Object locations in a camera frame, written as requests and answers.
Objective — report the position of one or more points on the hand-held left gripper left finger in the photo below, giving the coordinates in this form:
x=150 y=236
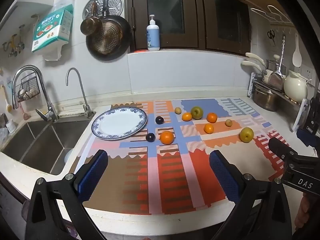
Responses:
x=93 y=175

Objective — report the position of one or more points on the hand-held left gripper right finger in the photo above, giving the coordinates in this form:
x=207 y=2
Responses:
x=223 y=177

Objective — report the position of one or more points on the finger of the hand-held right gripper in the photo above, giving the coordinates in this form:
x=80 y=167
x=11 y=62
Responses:
x=280 y=148
x=307 y=137

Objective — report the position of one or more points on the yellow pear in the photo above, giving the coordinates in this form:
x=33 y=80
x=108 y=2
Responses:
x=246 y=135

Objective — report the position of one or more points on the small tan round fruit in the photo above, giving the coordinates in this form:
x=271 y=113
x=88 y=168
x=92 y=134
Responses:
x=177 y=110
x=228 y=122

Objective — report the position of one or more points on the blue rimmed white plate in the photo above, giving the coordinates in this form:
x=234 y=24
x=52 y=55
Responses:
x=119 y=123

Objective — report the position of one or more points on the person's right hand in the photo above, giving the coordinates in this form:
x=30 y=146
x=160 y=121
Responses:
x=302 y=210

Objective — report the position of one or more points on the pale blue bowl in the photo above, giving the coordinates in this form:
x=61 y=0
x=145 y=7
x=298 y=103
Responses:
x=68 y=157

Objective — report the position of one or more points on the colourful patterned mat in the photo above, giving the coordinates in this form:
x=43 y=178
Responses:
x=175 y=175

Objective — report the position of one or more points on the cream ceramic pitcher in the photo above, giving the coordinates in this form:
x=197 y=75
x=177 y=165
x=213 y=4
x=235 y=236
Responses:
x=295 y=87

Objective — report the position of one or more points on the large steel pot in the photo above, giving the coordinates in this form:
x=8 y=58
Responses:
x=265 y=98

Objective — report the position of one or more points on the steel kitchen sink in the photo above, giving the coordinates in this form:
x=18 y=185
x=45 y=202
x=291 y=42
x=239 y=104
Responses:
x=37 y=142

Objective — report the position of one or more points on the metal spatula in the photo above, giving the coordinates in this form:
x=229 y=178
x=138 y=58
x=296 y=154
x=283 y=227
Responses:
x=276 y=80

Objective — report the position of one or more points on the dark plum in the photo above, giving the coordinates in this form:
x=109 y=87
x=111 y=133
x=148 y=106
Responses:
x=150 y=137
x=159 y=120

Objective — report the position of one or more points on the large orange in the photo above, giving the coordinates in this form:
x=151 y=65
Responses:
x=166 y=137

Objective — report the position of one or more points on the steel dish rack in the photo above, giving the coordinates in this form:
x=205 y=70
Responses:
x=251 y=85

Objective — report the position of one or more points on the green apple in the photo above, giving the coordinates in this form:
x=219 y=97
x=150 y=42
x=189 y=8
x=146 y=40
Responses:
x=196 y=112

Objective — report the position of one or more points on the white rice paddle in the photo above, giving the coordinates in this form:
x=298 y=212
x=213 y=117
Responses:
x=296 y=55

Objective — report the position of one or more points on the slim chrome faucet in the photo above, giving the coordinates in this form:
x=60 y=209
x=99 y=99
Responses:
x=82 y=92

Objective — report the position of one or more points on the small white cup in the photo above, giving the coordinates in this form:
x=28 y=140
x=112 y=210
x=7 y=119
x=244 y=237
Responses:
x=10 y=127

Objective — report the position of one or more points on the tall chrome faucet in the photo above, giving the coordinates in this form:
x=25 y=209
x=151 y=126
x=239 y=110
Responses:
x=43 y=90

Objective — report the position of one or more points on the yellow dish brush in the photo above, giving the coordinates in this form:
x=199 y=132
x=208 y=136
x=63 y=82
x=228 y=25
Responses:
x=9 y=107

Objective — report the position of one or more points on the black scissors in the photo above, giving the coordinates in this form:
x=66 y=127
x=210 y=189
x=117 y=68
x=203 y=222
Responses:
x=271 y=35

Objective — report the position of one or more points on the dark perforated pan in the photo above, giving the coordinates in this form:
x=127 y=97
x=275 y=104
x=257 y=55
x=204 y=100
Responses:
x=107 y=38

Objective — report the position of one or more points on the white pump soap bottle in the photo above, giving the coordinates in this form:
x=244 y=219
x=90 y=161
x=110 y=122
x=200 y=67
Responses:
x=153 y=38

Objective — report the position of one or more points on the small copper saucepan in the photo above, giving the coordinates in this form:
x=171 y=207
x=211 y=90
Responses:
x=91 y=26

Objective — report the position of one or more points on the hanging kitchen tool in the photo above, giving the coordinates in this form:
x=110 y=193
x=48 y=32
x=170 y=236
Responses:
x=11 y=46
x=20 y=40

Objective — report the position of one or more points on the teal tissue box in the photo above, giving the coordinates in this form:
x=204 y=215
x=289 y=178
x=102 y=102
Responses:
x=50 y=27

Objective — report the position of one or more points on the dark wooden window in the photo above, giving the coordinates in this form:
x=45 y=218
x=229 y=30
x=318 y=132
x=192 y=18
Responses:
x=195 y=15

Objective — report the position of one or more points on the round steel steamer plate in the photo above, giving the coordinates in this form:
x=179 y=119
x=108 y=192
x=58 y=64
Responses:
x=115 y=3

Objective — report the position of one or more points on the white wall outlet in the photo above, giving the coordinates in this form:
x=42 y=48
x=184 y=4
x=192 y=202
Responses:
x=308 y=73

